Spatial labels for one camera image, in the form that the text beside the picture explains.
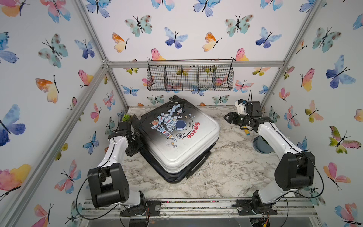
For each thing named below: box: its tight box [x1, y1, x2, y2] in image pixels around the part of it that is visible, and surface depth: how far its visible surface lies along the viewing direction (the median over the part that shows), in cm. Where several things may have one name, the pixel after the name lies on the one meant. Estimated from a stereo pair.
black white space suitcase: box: [137, 94, 220, 184], surface depth 79 cm
